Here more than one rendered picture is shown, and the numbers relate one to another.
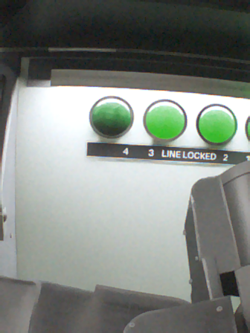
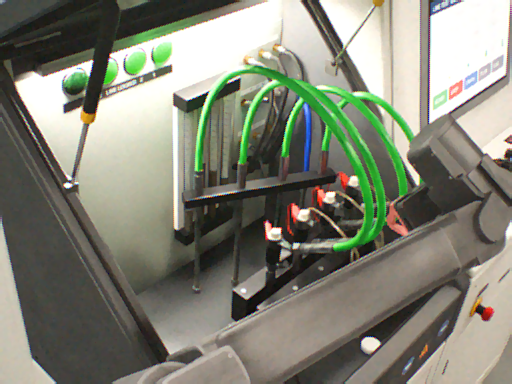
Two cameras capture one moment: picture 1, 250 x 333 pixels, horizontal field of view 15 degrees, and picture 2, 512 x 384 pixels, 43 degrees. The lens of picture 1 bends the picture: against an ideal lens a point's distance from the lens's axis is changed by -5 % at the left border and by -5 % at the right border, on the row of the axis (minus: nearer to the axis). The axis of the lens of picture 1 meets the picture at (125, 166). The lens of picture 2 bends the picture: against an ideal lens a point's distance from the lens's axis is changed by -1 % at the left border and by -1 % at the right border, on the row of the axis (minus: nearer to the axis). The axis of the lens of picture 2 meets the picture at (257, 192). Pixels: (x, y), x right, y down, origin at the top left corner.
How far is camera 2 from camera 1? 0.59 m
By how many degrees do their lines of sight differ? 47
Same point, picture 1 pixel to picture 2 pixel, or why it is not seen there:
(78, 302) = (456, 225)
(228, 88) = (148, 36)
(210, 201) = (438, 149)
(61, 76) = (49, 68)
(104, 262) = (84, 175)
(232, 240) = (456, 162)
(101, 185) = (75, 127)
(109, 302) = (462, 217)
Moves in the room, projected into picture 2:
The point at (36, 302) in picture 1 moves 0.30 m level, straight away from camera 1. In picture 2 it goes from (446, 237) to (206, 123)
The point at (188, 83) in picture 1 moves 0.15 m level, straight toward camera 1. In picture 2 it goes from (125, 43) to (184, 78)
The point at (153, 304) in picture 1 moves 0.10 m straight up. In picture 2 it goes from (472, 209) to (501, 122)
